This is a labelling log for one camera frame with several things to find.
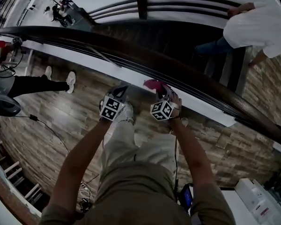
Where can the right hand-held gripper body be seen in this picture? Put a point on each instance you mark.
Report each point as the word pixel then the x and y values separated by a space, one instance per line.
pixel 161 110

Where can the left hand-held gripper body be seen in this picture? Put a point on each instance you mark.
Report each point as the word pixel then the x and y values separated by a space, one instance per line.
pixel 111 108

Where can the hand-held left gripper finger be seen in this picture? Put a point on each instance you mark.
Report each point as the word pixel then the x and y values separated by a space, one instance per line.
pixel 124 97
pixel 110 92

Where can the red cloth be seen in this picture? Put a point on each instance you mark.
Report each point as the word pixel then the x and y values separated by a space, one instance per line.
pixel 154 84

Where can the dark wooden railing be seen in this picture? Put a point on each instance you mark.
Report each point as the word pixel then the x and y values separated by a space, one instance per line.
pixel 135 51

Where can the person's right forearm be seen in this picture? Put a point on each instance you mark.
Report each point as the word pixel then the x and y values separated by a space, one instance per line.
pixel 192 153

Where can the person's left forearm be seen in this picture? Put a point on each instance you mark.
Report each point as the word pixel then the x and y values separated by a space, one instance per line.
pixel 84 158

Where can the person's right hand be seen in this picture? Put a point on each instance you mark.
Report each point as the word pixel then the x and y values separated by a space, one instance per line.
pixel 177 99

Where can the person's left shoe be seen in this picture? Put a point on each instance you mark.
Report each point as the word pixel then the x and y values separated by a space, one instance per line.
pixel 128 112

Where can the person's beige trousers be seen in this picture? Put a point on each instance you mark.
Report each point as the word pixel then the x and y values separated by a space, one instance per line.
pixel 121 144

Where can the dark wooden staircase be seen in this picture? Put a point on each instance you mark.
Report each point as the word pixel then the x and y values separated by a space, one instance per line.
pixel 178 39

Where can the person's olive shirt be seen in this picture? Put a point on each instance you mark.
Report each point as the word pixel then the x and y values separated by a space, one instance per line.
pixel 135 196

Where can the white power strip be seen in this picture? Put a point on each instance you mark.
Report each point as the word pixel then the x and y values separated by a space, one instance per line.
pixel 85 193

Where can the black hip-mounted device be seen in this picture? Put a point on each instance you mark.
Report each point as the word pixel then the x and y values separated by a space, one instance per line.
pixel 187 197

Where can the dark wooden stair banister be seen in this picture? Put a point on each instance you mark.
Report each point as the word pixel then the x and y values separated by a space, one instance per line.
pixel 141 1

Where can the white metal rack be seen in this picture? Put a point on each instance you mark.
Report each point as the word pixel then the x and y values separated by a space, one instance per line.
pixel 12 167

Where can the white cardboard box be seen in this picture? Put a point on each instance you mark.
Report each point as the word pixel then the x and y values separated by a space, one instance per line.
pixel 246 189

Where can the black equipment on floor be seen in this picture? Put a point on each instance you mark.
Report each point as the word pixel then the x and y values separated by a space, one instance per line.
pixel 278 189

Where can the clear plastic box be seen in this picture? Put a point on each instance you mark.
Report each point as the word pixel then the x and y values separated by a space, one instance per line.
pixel 262 211

